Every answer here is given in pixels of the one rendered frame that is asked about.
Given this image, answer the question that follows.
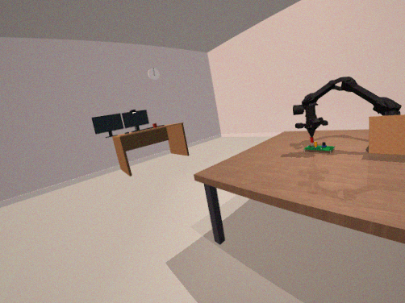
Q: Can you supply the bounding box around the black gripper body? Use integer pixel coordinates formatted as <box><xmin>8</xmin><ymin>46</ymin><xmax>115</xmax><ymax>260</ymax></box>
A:
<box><xmin>295</xmin><ymin>113</ymin><xmax>328</xmax><ymax>129</ymax></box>

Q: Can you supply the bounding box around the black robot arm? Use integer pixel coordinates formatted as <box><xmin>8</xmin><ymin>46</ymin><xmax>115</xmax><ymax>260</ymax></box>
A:
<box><xmin>293</xmin><ymin>77</ymin><xmax>401</xmax><ymax>127</ymax></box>

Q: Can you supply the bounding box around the green circuit board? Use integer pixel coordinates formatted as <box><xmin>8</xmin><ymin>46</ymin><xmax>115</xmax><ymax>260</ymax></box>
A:
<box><xmin>304</xmin><ymin>137</ymin><xmax>335</xmax><ymax>152</ymax></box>

